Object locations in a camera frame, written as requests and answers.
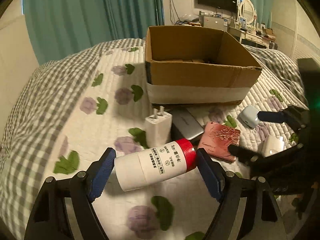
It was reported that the open cardboard box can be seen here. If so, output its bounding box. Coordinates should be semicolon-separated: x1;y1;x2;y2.
145;25;262;105

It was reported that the black TV remote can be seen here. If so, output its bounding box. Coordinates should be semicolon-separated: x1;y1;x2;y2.
203;58;220;64

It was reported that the light blue earbuds case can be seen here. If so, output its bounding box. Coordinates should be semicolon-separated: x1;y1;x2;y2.
238;105;260;128

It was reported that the teal curtain middle panel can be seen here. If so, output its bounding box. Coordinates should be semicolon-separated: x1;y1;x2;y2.
103;0;164;40

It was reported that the grey checked bed cover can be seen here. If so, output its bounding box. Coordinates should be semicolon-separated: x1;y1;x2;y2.
1;38;307;239

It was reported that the white mop pole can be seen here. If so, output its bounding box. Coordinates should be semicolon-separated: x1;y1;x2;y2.
154;0;159;25

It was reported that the floral quilted white mat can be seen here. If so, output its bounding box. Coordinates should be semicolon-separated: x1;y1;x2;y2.
46;46;306;239

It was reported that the white square USB adapter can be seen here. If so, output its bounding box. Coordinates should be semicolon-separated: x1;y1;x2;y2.
262;135;284;157

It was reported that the white bottle red cap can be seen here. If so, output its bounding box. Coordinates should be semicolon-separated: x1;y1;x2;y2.
114;138;196;191

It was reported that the oval vanity mirror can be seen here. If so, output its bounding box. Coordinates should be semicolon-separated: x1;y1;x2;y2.
238;0;256;24

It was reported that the grey small refrigerator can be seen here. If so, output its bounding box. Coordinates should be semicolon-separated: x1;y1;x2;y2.
199;15;227;31

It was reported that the white dressing table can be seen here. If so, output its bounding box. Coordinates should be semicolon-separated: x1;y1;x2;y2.
227;27;274;49

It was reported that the teal curtain panel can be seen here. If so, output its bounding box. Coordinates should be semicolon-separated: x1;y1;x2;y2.
22;0;113;64
103;0;164;40

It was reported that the pink rose tin case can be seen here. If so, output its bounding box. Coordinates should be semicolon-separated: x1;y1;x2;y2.
198;122;240;163

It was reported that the dark power bank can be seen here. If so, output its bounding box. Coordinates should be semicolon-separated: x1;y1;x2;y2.
169;108;204;144

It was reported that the white USB wall charger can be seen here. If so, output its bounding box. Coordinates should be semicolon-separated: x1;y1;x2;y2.
145;106;172;148

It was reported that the teal curtain left panel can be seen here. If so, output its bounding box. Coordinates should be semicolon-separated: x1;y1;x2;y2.
22;0;113;64

